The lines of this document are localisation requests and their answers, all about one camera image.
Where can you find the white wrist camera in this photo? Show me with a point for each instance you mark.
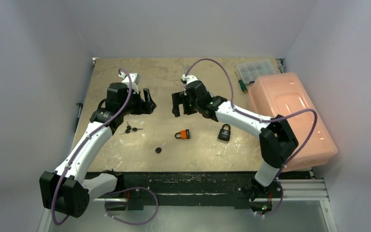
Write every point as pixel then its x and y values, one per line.
pixel 132 79
pixel 187 79

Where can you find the orange black padlock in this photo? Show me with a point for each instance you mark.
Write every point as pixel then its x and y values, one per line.
pixel 183 134

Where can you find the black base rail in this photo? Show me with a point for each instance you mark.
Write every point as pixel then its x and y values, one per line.
pixel 232 189

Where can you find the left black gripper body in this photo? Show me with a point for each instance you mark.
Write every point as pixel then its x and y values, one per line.
pixel 134 105

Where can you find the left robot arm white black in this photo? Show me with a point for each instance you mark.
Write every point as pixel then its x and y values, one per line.
pixel 66 190

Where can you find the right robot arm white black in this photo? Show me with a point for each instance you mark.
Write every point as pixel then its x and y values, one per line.
pixel 276 137

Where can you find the green handle screwdriver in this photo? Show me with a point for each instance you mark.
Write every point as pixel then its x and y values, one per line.
pixel 241 83

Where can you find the small silver wrench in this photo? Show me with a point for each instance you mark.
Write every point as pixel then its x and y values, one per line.
pixel 185 67

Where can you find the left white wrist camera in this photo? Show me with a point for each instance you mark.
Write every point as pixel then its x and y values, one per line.
pixel 132 79

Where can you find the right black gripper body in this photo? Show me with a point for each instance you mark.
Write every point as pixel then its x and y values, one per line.
pixel 184 101

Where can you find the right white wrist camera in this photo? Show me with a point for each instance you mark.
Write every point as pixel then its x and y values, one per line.
pixel 187 79

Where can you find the aluminium frame rail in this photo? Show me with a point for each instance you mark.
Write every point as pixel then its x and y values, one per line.
pixel 304 190

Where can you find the single black key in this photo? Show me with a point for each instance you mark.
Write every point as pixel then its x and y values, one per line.
pixel 159 149

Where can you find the black key bunch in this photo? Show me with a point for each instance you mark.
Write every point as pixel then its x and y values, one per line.
pixel 130 129

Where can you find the clear plastic organizer box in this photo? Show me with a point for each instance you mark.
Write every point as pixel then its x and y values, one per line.
pixel 251 71

